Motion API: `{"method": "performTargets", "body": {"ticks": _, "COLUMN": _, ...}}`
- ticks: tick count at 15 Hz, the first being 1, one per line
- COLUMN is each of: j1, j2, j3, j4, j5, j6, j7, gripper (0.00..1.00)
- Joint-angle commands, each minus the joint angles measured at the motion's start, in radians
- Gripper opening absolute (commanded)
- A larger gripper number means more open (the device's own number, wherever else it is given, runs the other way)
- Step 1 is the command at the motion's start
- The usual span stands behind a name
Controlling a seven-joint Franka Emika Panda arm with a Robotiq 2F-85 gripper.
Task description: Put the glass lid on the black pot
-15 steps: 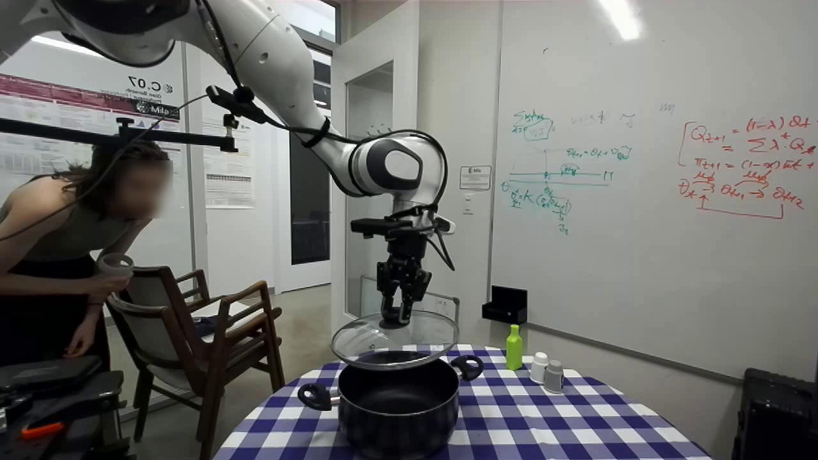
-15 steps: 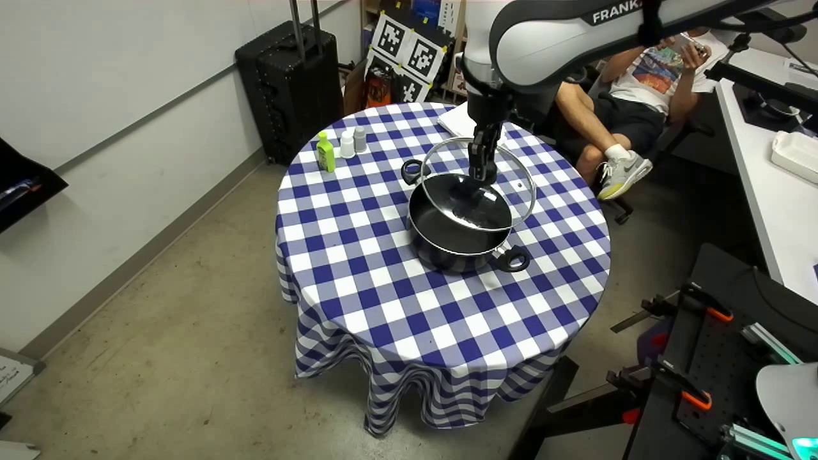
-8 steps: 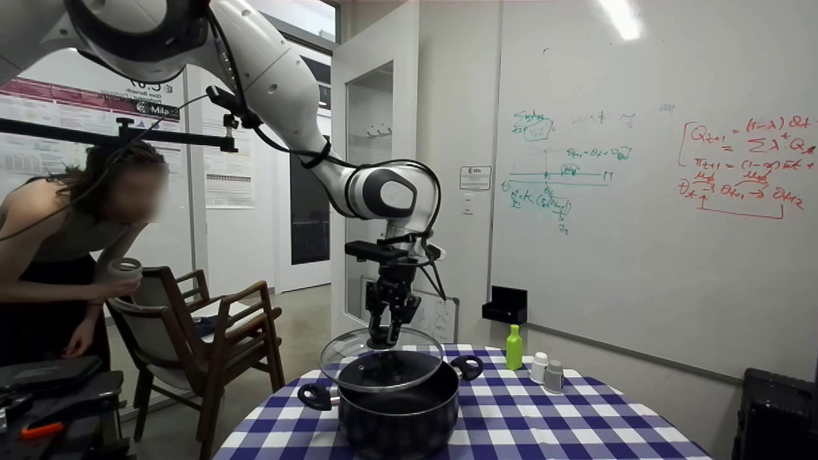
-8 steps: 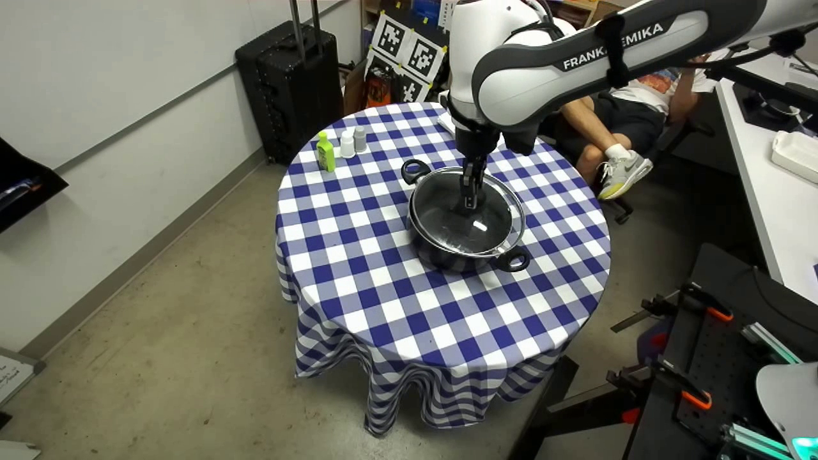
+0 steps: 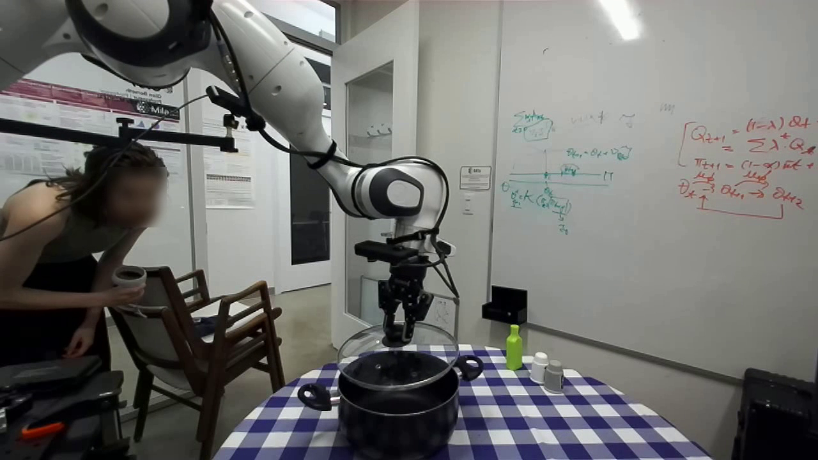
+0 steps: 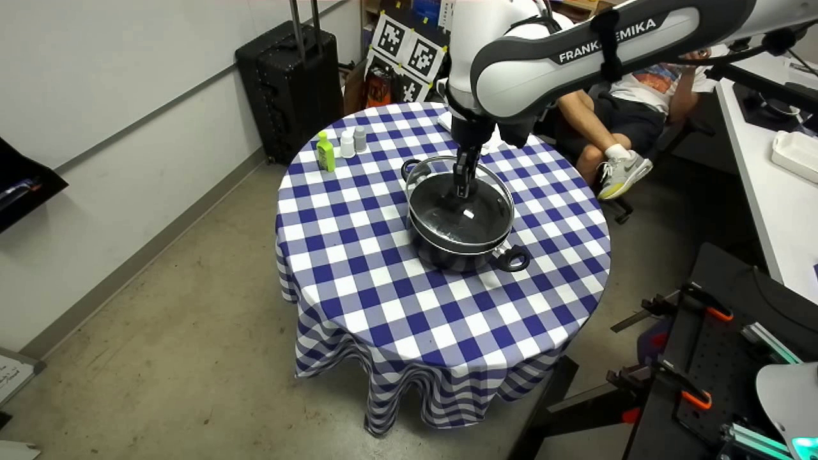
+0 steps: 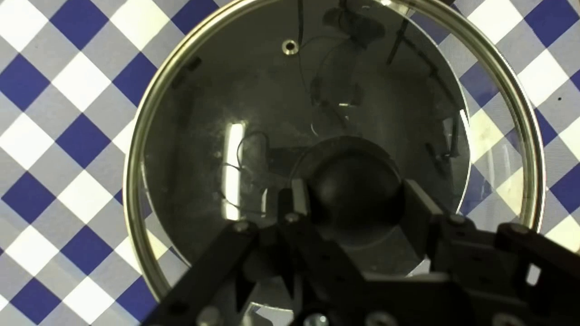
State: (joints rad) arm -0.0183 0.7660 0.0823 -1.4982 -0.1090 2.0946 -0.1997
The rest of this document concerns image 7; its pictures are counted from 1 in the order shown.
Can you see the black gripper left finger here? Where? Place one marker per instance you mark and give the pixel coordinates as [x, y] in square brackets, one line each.
[254, 278]

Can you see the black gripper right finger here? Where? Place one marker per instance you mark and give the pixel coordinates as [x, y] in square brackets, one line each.
[501, 272]

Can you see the glass lid with black knob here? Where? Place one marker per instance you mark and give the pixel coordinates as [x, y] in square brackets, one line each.
[356, 187]

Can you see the blue white checkered tablecloth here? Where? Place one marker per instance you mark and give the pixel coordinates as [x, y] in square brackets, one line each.
[60, 151]

